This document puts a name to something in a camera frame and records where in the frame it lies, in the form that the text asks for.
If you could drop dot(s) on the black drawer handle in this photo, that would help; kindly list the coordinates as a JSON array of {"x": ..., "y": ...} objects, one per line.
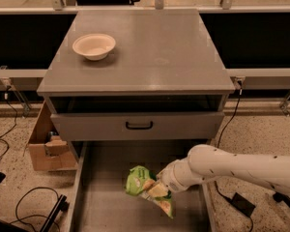
[{"x": 139, "y": 127}]

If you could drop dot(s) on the black stand leg left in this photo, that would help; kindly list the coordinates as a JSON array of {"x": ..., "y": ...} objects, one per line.
[{"x": 60, "y": 206}]

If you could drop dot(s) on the black stand leg right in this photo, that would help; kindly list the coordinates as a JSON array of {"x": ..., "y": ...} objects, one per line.
[{"x": 278, "y": 197}]

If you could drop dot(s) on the grey top drawer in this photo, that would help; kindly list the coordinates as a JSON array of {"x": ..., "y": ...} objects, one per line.
[{"x": 111, "y": 126}]

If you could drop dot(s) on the metal railing frame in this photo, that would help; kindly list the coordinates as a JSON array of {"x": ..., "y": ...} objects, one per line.
[{"x": 260, "y": 82}]

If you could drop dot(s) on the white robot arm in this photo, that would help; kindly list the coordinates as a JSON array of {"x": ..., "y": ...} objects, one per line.
[{"x": 205, "y": 163}]

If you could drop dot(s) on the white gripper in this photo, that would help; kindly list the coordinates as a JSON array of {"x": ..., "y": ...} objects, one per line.
[{"x": 168, "y": 178}]

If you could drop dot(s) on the grey drawer cabinet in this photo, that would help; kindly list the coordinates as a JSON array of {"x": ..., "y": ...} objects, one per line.
[{"x": 163, "y": 61}]

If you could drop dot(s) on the cardboard box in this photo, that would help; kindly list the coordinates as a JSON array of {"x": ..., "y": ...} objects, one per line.
[{"x": 48, "y": 152}]

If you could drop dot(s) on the white paper bowl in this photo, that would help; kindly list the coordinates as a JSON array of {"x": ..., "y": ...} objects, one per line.
[{"x": 94, "y": 47}]

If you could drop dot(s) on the black power adapter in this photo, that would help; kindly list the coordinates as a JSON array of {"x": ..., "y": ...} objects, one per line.
[{"x": 242, "y": 205}]

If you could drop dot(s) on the open grey middle drawer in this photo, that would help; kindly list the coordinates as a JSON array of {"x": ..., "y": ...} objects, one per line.
[{"x": 100, "y": 203}]

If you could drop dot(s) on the black stand leg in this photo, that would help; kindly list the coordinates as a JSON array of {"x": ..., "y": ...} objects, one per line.
[
  {"x": 278, "y": 197},
  {"x": 60, "y": 206}
]

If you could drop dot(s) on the green rice chip bag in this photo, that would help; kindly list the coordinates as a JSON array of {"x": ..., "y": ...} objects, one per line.
[{"x": 136, "y": 178}]

